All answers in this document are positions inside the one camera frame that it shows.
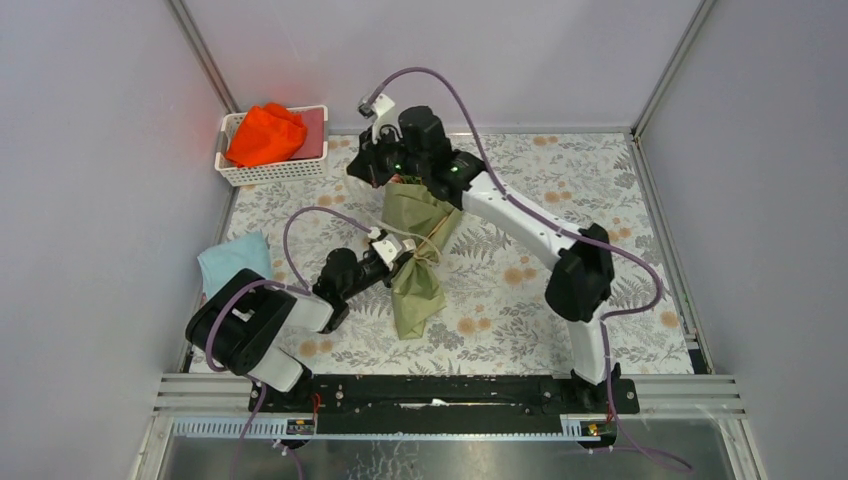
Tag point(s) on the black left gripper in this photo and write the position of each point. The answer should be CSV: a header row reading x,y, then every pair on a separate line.
x,y
388,271

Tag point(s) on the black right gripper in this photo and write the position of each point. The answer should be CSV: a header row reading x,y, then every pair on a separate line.
x,y
366,165

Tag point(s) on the olive green wrapping paper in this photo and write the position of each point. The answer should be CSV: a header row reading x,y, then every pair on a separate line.
x,y
412,212

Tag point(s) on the cream ribbon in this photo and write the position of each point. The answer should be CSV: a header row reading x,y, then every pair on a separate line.
x,y
419,241

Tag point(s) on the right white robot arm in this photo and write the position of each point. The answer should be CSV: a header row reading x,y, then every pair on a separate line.
x,y
577,258

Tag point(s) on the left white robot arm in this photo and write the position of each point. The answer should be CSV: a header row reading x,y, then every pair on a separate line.
x,y
242,323

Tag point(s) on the light blue towel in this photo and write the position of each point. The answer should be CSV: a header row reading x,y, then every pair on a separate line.
x,y
220,263

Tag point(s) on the dark red cloth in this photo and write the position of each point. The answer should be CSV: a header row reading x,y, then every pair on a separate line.
x,y
314,120

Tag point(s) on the white perforated plastic basket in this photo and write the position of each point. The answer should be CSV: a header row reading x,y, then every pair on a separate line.
x,y
291,170

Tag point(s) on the orange cloth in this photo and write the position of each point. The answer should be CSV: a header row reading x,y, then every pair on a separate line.
x,y
267,134

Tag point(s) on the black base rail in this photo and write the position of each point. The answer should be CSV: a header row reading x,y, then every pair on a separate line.
x,y
453,405

